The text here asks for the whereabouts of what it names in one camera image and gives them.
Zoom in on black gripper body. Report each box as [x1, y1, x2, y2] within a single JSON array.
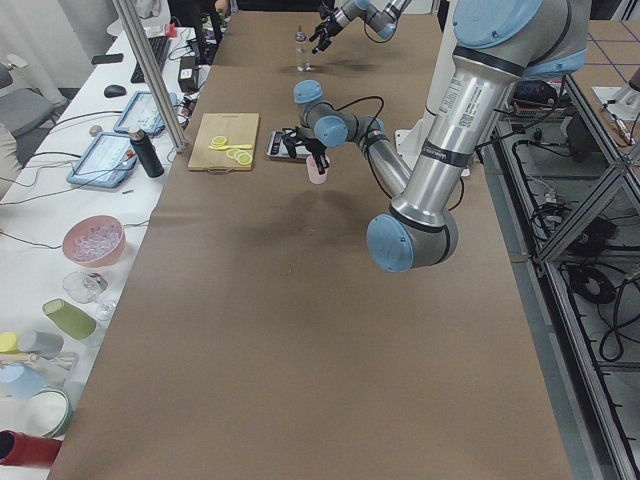
[[319, 15, 343, 36], [295, 126, 325, 156]]

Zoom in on pink plastic cup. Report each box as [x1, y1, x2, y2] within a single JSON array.
[[306, 155, 327, 185]]

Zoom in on clear glass sauce bottle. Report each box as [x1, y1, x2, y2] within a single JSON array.
[[294, 25, 311, 72]]

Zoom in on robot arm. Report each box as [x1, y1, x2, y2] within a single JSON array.
[[293, 1, 591, 272], [309, 0, 411, 54]]

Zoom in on digital kitchen scale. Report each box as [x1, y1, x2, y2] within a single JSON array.
[[266, 131, 310, 162]]

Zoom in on green plastic cup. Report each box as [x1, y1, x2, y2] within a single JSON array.
[[42, 298, 96, 340]]

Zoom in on grey cup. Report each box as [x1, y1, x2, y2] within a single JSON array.
[[18, 330, 64, 360]]

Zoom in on yellow cup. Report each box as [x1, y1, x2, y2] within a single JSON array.
[[0, 331, 20, 354]]

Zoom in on light blue cup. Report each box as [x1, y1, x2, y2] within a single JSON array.
[[1, 363, 46, 400]]

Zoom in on lemon slice top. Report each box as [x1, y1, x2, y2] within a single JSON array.
[[235, 152, 253, 166]]

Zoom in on bamboo cutting board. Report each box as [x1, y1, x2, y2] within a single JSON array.
[[187, 113, 260, 173]]

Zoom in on lemon slice bottom front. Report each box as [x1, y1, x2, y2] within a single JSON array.
[[210, 135, 228, 147]]

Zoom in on far teach pendant tablet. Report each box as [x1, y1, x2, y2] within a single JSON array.
[[113, 91, 165, 136]]

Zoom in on teach pendant tablet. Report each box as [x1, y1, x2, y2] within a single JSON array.
[[66, 132, 137, 189], [113, 91, 165, 136]]

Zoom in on black thermos bottle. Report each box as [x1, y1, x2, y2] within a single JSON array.
[[128, 125, 165, 178]]

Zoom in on black keyboard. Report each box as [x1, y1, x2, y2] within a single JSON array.
[[130, 35, 172, 85]]

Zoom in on near teach pendant tablet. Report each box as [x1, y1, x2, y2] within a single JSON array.
[[66, 132, 137, 189]]

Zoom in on black computer mouse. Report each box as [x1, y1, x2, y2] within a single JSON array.
[[103, 84, 127, 98]]

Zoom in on black smartphone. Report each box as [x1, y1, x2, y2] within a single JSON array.
[[91, 53, 124, 66]]

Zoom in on pink bowl with ice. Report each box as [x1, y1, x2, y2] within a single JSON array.
[[62, 215, 126, 267]]

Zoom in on grey office chair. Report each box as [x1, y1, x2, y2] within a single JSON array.
[[1, 88, 68, 139]]

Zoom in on white green rimmed bowl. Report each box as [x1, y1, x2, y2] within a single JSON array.
[[16, 389, 73, 438]]

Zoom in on red cylinder container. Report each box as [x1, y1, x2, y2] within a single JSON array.
[[1, 430, 63, 468]]

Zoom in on aluminium frame post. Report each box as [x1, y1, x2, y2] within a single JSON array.
[[112, 0, 187, 153]]

